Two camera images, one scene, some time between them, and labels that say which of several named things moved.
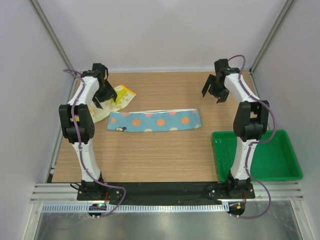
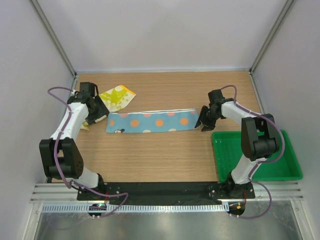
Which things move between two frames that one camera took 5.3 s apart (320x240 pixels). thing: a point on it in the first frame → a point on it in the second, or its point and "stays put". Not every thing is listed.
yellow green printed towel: x=123 y=96 stays put
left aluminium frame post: x=52 y=33 stays put
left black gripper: x=110 y=94 → x=102 y=111
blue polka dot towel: x=152 y=120 stays put
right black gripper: x=222 y=95 → x=202 y=115
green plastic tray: x=275 y=159 stays put
